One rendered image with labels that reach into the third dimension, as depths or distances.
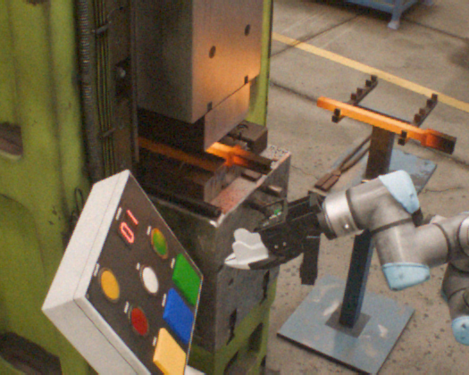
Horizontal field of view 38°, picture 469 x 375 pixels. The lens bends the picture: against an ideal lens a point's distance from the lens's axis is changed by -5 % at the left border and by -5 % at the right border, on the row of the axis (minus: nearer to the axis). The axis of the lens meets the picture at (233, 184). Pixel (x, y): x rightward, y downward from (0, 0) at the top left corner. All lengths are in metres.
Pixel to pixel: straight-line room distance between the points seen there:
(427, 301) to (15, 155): 1.86
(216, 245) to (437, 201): 1.94
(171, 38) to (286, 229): 0.48
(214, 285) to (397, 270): 0.69
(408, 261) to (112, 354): 0.50
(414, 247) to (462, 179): 2.50
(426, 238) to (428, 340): 1.55
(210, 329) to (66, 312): 0.85
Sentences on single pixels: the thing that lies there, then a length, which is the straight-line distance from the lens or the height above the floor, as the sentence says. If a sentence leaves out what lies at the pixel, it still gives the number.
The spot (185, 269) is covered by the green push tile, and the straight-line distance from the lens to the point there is 1.34.
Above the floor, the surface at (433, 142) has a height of 0.93.
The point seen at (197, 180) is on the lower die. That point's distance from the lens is 1.65.
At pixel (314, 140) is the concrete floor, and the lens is 3.76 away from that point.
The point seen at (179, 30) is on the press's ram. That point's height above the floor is 1.37.
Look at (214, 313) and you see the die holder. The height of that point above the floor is 0.62.
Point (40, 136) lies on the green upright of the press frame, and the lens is 1.41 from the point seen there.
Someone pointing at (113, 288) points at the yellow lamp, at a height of 1.16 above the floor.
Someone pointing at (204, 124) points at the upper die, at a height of 1.14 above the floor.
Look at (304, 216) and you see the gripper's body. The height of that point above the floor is 1.19.
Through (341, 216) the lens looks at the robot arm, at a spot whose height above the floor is 1.21.
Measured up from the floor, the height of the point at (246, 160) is 1.00.
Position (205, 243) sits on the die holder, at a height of 0.85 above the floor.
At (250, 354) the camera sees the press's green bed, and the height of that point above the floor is 0.16.
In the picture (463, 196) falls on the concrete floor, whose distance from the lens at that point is 3.53.
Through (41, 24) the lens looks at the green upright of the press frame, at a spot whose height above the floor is 1.45.
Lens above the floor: 1.91
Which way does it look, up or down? 35 degrees down
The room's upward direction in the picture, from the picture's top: 2 degrees clockwise
